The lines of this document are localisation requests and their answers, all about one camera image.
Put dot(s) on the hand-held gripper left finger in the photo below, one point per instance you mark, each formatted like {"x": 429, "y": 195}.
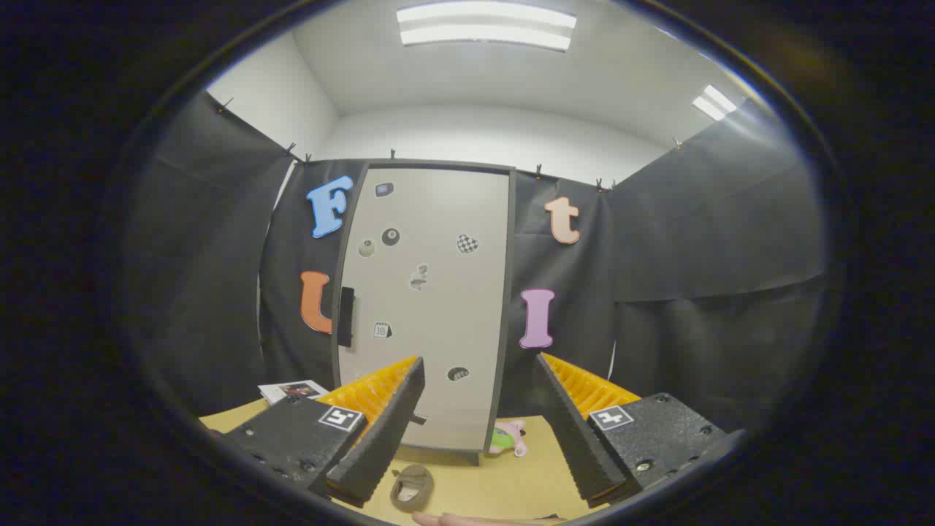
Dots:
{"x": 383, "y": 431}

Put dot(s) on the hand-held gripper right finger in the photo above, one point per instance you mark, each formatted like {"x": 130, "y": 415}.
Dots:
{"x": 566, "y": 431}

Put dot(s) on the brown fuzzy shoe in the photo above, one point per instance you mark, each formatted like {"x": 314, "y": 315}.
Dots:
{"x": 411, "y": 488}

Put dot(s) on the beige shoe cabinet door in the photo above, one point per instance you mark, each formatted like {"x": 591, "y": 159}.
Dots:
{"x": 438, "y": 307}

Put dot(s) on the grey shoe cabinet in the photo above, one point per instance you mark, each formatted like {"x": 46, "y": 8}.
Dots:
{"x": 510, "y": 307}

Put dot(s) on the pink and green plush toy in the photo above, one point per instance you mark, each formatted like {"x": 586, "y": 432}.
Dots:
{"x": 508, "y": 438}

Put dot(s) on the white book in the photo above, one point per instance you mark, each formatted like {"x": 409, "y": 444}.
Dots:
{"x": 288, "y": 389}

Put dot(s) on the black backdrop cloth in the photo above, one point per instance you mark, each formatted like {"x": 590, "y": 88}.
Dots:
{"x": 694, "y": 256}

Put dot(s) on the small ceiling light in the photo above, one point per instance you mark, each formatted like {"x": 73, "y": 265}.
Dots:
{"x": 714, "y": 102}

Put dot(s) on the long ceiling light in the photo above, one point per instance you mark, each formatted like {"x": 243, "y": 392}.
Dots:
{"x": 486, "y": 25}

